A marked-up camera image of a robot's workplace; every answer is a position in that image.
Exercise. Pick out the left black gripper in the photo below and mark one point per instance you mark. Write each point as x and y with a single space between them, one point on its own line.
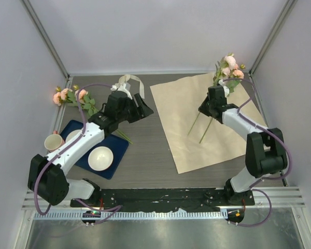
141 111

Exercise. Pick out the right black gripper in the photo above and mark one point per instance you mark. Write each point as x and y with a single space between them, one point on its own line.
201 108

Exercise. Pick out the kraft wrapping paper sheet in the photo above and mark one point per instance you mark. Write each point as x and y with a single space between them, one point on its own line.
195 140

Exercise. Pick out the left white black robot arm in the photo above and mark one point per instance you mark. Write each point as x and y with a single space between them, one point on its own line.
47 176

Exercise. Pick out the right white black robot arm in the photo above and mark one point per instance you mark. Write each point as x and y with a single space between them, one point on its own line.
265 153

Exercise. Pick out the dark blue tray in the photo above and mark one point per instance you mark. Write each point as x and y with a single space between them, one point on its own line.
117 145

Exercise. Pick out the white bowl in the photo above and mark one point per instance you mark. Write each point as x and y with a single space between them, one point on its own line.
100 158

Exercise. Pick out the brown rimmed cream bowl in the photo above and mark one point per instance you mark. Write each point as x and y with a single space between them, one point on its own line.
73 137

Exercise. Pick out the pink cup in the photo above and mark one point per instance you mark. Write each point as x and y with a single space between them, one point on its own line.
53 142

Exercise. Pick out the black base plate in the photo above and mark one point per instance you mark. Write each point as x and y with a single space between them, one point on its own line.
164 200

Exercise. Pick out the slotted white cable duct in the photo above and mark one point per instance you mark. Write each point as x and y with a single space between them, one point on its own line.
86 215

